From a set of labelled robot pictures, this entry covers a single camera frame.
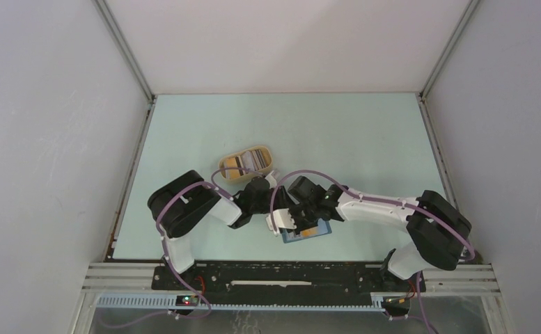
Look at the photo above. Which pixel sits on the aluminium frame front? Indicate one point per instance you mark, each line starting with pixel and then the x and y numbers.
pixel 129 285

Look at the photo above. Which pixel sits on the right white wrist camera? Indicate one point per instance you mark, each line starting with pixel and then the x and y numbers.
pixel 280 219

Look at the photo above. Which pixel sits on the beige oval card tray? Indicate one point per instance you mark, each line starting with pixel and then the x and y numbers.
pixel 249 173

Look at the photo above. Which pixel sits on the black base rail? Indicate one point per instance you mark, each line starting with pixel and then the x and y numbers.
pixel 333 283

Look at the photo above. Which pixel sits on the left controller board with wires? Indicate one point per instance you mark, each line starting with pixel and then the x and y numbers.
pixel 192 300

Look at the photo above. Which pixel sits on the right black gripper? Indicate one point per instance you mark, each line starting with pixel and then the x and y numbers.
pixel 299 227

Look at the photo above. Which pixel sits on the gold credit card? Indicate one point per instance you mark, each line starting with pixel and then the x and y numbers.
pixel 310 232

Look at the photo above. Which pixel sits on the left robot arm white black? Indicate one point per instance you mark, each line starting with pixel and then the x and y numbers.
pixel 183 203

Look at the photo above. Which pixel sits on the stack of cards in tray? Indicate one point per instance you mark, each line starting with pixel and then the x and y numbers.
pixel 253 159

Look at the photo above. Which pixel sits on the blue leather card holder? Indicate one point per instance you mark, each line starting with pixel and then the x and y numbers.
pixel 290 236

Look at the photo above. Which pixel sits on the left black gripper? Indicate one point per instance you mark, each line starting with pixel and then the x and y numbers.
pixel 283 200

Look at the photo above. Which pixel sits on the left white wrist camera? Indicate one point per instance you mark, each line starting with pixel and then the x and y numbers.
pixel 271 177

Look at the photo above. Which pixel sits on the white strip on rail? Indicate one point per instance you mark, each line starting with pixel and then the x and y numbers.
pixel 281 283

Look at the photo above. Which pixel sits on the right controller board with wires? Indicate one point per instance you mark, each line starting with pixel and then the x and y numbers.
pixel 396 302

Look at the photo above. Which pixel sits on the controller board with wires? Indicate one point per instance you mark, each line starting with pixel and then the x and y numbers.
pixel 396 302
pixel 192 300

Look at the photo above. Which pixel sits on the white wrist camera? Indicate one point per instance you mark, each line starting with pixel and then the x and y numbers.
pixel 280 219
pixel 271 177

